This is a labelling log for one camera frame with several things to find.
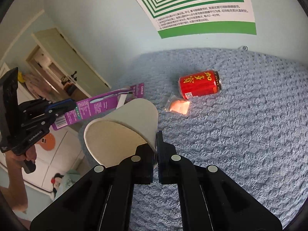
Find cartoon doll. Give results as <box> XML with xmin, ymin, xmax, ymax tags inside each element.
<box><xmin>50</xmin><ymin>172</ymin><xmax>66</xmax><ymax>201</ymax></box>

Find white paper cup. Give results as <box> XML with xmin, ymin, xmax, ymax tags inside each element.
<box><xmin>83</xmin><ymin>98</ymin><xmax>159</xmax><ymax>167</ymax></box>

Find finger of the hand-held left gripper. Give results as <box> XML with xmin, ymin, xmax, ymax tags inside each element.
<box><xmin>18</xmin><ymin>99</ymin><xmax>77</xmax><ymax>116</ymax></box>
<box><xmin>22</xmin><ymin>111</ymin><xmax>60</xmax><ymax>130</ymax></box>

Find person's left forearm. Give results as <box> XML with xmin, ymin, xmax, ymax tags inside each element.
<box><xmin>5</xmin><ymin>159</ymin><xmax>29</xmax><ymax>213</ymax></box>

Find light green cloth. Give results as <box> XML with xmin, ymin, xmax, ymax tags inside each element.
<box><xmin>54</xmin><ymin>170</ymin><xmax>83</xmax><ymax>199</ymax></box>

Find white cabinet with guitar sticker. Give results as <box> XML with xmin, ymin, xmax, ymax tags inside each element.
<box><xmin>0</xmin><ymin>125</ymin><xmax>85</xmax><ymax>198</ymax></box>

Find green striped wall poster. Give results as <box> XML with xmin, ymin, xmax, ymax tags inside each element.
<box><xmin>121</xmin><ymin>0</ymin><xmax>257</xmax><ymax>39</ymax></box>

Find person's left hand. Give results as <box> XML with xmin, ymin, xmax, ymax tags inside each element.
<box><xmin>5</xmin><ymin>148</ymin><xmax>38</xmax><ymax>167</ymax></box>

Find red drink can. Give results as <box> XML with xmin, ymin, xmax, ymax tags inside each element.
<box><xmin>178</xmin><ymin>70</ymin><xmax>222</xmax><ymax>100</ymax></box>

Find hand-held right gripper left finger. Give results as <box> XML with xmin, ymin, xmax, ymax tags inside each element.
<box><xmin>30</xmin><ymin>143</ymin><xmax>157</xmax><ymax>231</ymax></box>

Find purple toothbrush package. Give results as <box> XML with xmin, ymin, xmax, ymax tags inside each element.
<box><xmin>51</xmin><ymin>84</ymin><xmax>147</xmax><ymax>131</ymax></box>

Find orange plastic packet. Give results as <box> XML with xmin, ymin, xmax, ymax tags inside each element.
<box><xmin>165</xmin><ymin>95</ymin><xmax>192</xmax><ymax>118</ymax></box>

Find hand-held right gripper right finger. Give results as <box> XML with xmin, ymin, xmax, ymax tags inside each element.
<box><xmin>156</xmin><ymin>130</ymin><xmax>282</xmax><ymax>231</ymax></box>

